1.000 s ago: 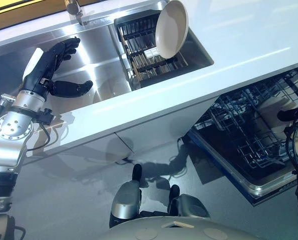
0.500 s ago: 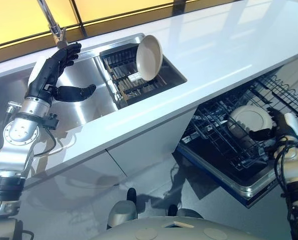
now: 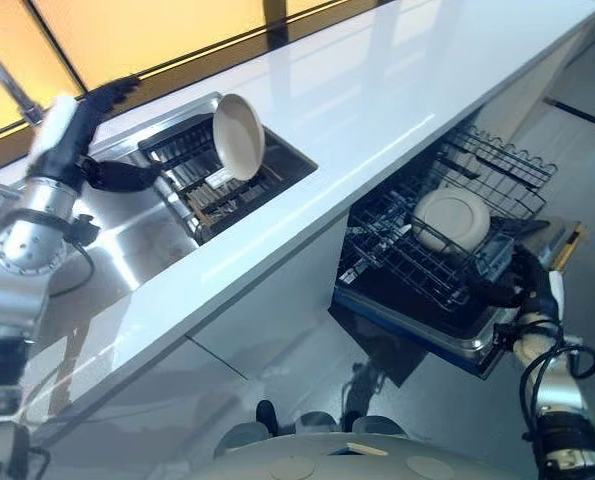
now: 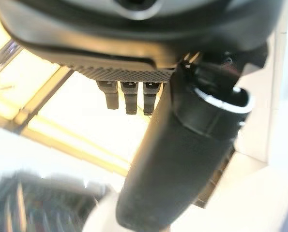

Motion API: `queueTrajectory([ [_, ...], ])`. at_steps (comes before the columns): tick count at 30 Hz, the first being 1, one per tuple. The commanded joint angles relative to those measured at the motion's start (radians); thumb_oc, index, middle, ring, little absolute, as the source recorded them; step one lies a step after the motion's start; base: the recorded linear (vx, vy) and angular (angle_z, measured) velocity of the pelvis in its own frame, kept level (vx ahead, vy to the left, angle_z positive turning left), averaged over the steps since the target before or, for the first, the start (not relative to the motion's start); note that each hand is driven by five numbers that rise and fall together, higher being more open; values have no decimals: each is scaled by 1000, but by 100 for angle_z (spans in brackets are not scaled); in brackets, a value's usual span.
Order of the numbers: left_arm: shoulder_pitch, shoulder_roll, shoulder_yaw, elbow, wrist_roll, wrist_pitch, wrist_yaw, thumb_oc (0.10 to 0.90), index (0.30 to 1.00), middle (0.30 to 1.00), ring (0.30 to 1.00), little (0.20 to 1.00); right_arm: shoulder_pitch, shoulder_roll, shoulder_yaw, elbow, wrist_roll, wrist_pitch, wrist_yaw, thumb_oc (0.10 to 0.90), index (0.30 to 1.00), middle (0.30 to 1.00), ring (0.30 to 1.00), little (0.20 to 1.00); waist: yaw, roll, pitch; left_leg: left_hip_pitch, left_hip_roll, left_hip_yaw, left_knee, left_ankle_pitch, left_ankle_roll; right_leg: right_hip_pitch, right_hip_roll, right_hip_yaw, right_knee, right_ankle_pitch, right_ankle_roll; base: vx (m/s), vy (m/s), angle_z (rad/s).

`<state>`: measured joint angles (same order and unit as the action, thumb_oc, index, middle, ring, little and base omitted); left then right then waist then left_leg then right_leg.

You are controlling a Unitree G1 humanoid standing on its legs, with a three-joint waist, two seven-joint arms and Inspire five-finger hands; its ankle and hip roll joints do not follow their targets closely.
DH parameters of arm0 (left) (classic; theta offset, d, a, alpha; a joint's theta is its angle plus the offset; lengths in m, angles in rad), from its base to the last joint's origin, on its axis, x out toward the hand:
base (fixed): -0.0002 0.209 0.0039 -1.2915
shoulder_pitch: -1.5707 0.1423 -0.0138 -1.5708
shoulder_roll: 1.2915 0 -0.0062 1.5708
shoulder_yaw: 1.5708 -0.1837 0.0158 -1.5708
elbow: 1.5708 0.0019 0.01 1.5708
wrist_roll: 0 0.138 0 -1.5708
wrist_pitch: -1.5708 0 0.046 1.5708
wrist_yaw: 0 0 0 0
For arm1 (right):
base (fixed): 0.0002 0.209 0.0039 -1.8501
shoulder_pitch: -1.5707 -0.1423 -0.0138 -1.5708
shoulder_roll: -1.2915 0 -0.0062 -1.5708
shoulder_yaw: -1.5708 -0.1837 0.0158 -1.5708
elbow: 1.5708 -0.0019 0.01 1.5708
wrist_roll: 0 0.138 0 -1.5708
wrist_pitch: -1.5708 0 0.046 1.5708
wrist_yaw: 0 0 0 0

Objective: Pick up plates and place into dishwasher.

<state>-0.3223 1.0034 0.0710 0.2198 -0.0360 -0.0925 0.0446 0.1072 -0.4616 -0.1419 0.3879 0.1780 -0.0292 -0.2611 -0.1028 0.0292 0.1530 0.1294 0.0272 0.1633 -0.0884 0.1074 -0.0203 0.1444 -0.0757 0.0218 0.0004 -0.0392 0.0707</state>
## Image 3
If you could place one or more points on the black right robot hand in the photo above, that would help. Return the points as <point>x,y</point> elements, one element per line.
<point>537,285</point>

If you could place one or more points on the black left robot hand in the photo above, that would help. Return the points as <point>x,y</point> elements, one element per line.
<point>64,145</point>

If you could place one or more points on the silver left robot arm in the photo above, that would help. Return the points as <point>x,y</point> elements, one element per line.
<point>24,250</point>

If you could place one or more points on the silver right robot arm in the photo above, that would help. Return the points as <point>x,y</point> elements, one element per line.
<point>559,390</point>

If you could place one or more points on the open dishwasher door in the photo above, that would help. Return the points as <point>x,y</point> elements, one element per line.
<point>457,332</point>

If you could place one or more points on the chrome faucet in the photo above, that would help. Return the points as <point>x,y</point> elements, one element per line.
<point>7,80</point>

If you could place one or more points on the cream round plate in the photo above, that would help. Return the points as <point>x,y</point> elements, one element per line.
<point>452,215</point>
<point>238,135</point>

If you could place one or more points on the stainless steel sink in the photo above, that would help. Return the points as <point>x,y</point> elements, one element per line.
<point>142,235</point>

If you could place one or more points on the black sink drying rack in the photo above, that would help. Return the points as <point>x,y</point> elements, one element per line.
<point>212,200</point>

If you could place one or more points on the grey robot torso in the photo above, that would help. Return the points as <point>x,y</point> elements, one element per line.
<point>367,457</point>

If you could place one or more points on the white cabinet front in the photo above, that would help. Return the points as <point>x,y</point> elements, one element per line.
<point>287,310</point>

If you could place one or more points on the dark robot foot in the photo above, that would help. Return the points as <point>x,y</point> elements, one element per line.
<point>267,417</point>

